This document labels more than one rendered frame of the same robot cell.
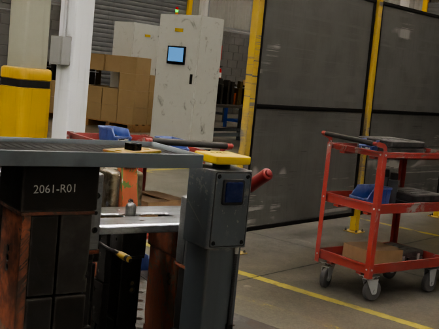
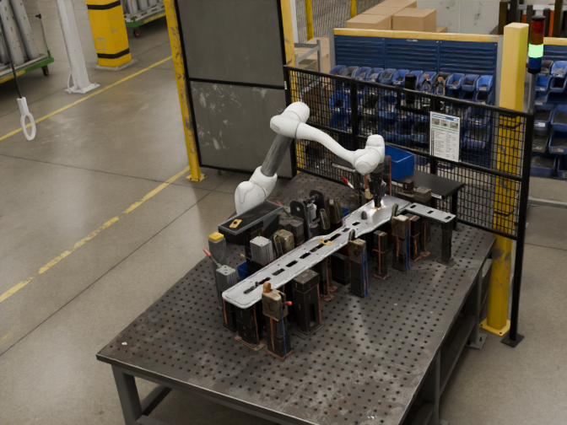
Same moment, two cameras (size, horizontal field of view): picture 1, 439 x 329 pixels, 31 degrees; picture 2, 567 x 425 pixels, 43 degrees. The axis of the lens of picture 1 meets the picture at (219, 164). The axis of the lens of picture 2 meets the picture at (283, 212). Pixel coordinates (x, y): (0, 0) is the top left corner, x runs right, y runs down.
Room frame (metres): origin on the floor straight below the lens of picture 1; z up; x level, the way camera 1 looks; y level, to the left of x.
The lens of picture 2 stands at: (4.52, -0.16, 3.02)
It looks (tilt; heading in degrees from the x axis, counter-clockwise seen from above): 28 degrees down; 171
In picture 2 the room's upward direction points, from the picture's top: 5 degrees counter-clockwise
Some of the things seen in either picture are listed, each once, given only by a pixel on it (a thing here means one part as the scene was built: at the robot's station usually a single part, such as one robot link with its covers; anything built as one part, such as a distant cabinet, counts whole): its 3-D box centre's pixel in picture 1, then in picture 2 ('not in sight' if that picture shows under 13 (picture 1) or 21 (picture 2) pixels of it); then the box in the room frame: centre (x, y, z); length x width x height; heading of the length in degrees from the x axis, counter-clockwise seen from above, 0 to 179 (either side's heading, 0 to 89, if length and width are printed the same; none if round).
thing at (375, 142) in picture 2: not in sight; (375, 149); (0.89, 0.97, 1.40); 0.13 x 0.11 x 0.16; 146
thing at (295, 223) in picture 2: not in sight; (297, 250); (1.00, 0.45, 0.89); 0.13 x 0.11 x 0.38; 34
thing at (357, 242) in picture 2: not in sight; (358, 267); (1.26, 0.74, 0.87); 0.12 x 0.09 x 0.35; 34
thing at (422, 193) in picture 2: not in sight; (422, 216); (0.84, 1.27, 0.88); 0.08 x 0.08 x 0.36; 34
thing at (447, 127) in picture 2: not in sight; (445, 136); (0.66, 1.49, 1.30); 0.23 x 0.02 x 0.31; 34
